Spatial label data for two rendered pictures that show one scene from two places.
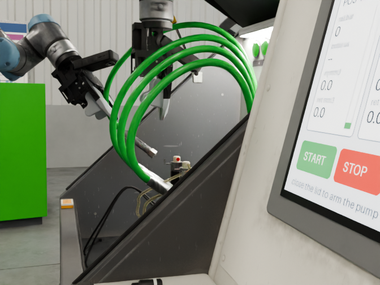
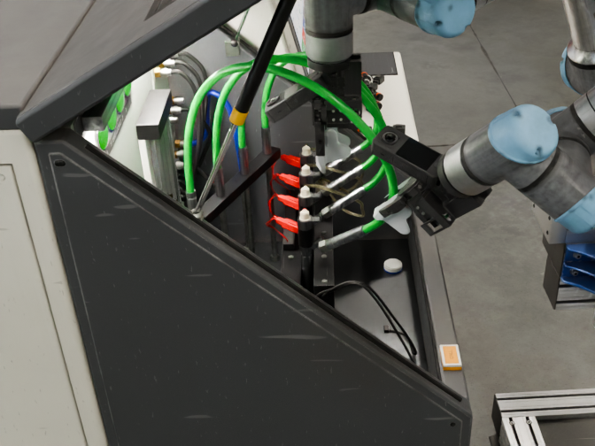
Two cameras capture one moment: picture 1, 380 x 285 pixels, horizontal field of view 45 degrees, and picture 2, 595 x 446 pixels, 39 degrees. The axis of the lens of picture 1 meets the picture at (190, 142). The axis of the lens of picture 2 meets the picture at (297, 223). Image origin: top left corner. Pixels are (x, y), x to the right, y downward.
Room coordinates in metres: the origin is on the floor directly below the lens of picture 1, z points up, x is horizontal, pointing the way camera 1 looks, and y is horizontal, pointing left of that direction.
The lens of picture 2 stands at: (2.22, 0.43, 1.92)
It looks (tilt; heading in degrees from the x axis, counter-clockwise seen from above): 34 degrees down; 199
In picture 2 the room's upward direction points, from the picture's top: 3 degrees counter-clockwise
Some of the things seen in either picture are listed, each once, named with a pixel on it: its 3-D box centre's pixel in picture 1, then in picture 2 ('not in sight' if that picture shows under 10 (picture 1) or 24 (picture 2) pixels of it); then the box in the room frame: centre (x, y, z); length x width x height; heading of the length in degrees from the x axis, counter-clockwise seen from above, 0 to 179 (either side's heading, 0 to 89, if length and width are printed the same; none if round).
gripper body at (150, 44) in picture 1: (152, 51); (334, 90); (1.01, 0.09, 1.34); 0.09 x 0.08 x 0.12; 106
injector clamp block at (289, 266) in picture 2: not in sight; (309, 263); (0.91, 0.00, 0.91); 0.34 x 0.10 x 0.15; 16
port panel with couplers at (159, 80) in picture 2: not in sight; (172, 109); (0.87, -0.29, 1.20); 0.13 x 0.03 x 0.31; 16
